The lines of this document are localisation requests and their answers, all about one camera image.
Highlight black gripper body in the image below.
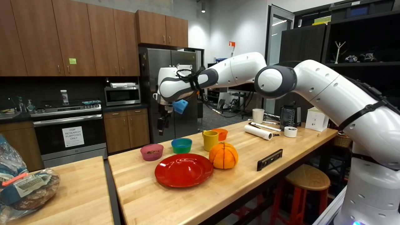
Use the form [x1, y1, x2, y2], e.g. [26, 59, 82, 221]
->
[157, 106, 171, 136]

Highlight pink plastic bowl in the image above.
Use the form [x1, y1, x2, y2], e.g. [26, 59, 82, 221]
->
[140, 144, 163, 162]

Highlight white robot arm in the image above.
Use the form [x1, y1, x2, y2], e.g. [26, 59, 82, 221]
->
[157, 53, 400, 225]

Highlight blue teal bowl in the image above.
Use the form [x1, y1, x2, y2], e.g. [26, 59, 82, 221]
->
[171, 138, 192, 154]

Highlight white cup with dark contents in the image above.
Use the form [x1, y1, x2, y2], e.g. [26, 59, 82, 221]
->
[283, 127, 297, 138]

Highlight stainless steel refrigerator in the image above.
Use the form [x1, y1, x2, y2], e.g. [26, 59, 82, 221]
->
[138, 48, 198, 143]

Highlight wooden lower cabinet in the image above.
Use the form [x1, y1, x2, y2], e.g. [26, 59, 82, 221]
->
[103, 109, 150, 154]

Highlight microwave oven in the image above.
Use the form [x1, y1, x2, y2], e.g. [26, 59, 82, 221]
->
[103, 87, 141, 107]

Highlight yellow green mug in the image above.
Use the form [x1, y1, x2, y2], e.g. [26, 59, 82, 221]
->
[202, 131, 218, 152]

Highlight orange plastic cup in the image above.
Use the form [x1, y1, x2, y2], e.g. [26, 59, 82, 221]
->
[212, 128, 227, 142]

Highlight red plate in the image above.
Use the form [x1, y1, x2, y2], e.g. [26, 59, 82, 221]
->
[155, 154, 213, 189]

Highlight orange toy pumpkin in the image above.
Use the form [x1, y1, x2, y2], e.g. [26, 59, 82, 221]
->
[208, 143, 238, 171]

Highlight paper towel roll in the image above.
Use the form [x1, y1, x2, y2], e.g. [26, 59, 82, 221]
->
[243, 126, 272, 141]

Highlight black oven range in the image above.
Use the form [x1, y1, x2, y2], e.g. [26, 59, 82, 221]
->
[30, 104, 107, 168]

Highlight black spirit level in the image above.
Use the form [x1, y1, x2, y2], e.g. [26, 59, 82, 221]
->
[256, 149, 282, 172]

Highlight dark translucent pitcher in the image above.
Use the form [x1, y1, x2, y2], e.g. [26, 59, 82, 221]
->
[280, 106, 296, 128]

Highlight wooden upper cabinets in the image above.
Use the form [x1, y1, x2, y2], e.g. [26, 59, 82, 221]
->
[0, 0, 187, 77]

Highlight white cardboard box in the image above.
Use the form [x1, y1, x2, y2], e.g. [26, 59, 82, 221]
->
[305, 108, 328, 132]

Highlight round wooden stool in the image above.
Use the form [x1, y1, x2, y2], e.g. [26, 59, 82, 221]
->
[270, 164, 331, 225]

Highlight plastic bag of items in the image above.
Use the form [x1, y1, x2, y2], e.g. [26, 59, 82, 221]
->
[0, 136, 60, 225]

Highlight black shelving unit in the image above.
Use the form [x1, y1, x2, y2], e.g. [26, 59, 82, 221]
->
[278, 0, 400, 108]

